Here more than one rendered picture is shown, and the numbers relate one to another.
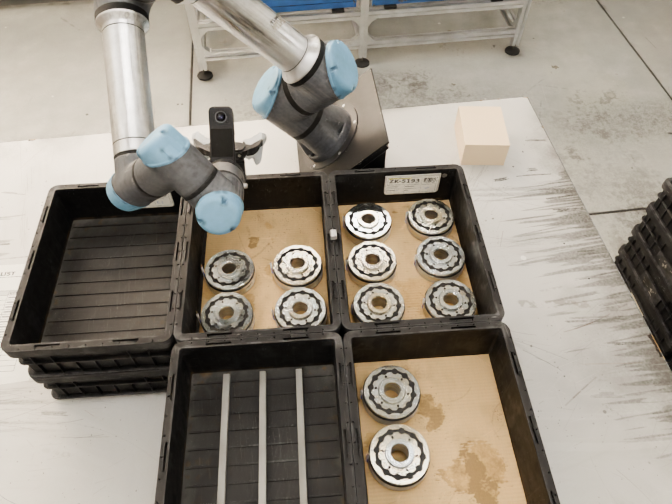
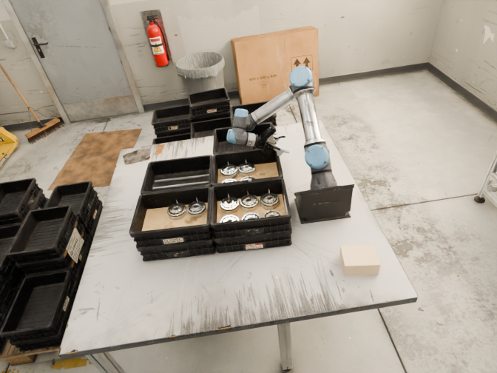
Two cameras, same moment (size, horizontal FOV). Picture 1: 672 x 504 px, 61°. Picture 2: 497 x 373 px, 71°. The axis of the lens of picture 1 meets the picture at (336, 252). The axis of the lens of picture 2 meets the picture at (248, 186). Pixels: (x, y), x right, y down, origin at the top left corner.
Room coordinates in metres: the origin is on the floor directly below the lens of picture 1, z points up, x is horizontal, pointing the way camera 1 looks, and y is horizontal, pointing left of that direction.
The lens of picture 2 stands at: (0.85, -1.45, 2.13)
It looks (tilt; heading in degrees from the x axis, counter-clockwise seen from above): 40 degrees down; 96
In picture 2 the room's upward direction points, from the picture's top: 8 degrees counter-clockwise
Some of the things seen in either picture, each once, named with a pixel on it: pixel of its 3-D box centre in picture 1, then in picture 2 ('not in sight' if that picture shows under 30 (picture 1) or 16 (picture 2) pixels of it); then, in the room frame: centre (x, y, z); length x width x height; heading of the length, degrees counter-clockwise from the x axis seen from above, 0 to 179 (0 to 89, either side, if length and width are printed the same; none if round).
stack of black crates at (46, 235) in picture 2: not in sight; (56, 249); (-0.72, 0.08, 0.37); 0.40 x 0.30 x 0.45; 97
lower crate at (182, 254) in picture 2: not in sight; (180, 230); (0.30, -0.17, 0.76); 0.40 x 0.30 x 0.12; 4
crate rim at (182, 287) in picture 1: (259, 250); (246, 166); (0.68, 0.15, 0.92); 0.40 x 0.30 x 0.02; 4
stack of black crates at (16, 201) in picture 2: not in sight; (22, 217); (-1.17, 0.42, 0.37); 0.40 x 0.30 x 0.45; 98
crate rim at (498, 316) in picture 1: (407, 241); (248, 201); (0.70, -0.15, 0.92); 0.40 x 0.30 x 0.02; 4
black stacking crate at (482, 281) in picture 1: (405, 256); (250, 209); (0.70, -0.15, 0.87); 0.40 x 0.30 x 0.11; 4
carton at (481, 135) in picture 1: (480, 135); (359, 260); (1.22, -0.41, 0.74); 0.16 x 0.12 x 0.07; 179
